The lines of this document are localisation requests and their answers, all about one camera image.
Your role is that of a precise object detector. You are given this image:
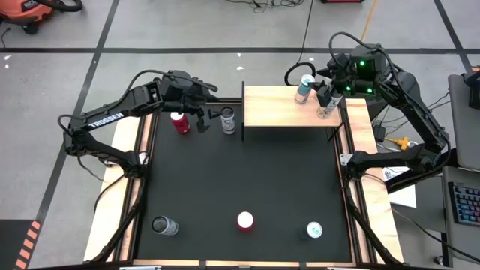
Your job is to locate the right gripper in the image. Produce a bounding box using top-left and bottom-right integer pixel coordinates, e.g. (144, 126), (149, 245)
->
(307, 52), (353, 110)

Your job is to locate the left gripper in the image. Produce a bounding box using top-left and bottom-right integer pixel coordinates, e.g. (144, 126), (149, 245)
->
(178, 76), (223, 135)

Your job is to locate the blue silver energy drink can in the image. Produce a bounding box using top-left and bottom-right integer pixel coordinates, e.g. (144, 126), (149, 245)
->
(293, 73), (317, 106)
(299, 220), (324, 240)

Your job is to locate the silver slim drink can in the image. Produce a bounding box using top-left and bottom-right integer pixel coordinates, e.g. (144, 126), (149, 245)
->
(316, 93), (344, 121)
(219, 106), (236, 135)
(151, 215), (180, 237)

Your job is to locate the red cola zero can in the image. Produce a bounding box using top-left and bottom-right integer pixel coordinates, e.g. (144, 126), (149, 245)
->
(236, 211), (255, 233)
(170, 111), (191, 135)

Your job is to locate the black mesh computer case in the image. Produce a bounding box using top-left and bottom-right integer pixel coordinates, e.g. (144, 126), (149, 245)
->
(365, 95), (389, 122)

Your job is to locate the yellow power splitter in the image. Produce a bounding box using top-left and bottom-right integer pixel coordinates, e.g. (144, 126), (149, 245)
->
(385, 136), (412, 148)

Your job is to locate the dark table mat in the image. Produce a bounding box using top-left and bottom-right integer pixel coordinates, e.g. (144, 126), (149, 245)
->
(133, 101), (354, 263)

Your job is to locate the white paper sheet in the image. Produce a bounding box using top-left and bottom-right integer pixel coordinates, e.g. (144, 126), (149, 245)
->
(382, 166), (418, 209)

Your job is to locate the grey desk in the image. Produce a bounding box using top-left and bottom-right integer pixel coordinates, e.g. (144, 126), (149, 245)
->
(441, 166), (480, 268)
(448, 73), (480, 172)

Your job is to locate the black desk device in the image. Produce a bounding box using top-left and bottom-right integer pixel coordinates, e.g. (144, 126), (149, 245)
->
(463, 69), (480, 112)

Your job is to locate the black keyboard with blue keys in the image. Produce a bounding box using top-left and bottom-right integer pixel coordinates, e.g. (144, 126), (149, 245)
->
(448, 181), (480, 229)

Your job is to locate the orange shop vacuum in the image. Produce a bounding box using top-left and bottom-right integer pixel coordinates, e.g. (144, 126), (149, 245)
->
(0, 0), (57, 35)

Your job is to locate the black coiled floor cable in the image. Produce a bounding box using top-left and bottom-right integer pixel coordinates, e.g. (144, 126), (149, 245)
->
(283, 0), (317, 86)

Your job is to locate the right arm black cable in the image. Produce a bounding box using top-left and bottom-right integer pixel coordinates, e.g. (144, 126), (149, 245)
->
(328, 31), (382, 57)

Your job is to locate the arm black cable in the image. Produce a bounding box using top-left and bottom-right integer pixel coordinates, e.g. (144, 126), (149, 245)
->
(123, 69), (219, 113)
(328, 31), (382, 57)

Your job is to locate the wooden shelf with black frame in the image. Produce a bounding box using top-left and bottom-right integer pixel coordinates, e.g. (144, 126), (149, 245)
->
(241, 80), (344, 143)

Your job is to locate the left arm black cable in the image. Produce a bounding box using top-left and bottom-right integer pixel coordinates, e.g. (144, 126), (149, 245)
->
(123, 69), (219, 113)

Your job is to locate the yellow floor cable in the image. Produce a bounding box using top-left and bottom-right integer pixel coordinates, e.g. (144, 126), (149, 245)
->
(360, 0), (378, 41)

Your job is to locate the thin black cable tangle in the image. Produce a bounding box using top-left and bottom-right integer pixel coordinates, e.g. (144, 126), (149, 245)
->
(224, 0), (305, 14)

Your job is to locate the black hanging base cable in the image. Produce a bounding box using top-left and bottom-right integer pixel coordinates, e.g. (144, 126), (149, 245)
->
(92, 174), (128, 215)

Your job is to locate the black vacuum hose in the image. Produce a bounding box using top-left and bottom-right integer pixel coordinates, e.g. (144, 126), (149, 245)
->
(35, 0), (84, 13)

